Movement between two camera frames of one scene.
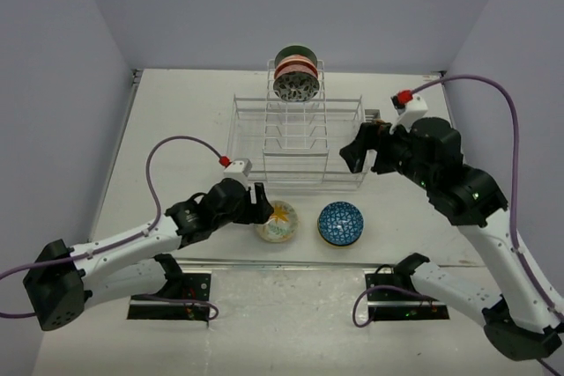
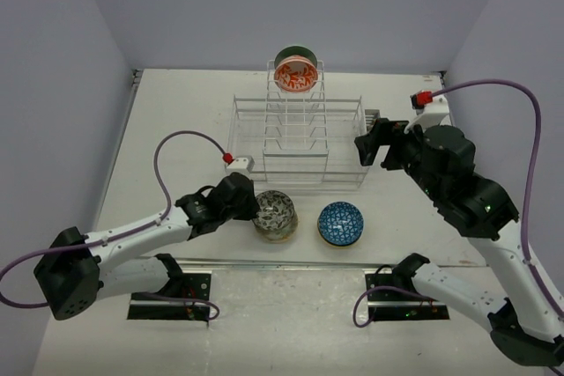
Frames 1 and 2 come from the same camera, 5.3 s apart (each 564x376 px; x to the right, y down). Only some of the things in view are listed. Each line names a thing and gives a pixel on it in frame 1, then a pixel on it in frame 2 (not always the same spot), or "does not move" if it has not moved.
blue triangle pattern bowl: [340, 224] does not move
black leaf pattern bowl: [296, 86] to [277, 220]
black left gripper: [257, 212] does not move
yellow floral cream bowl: [283, 225] does not move
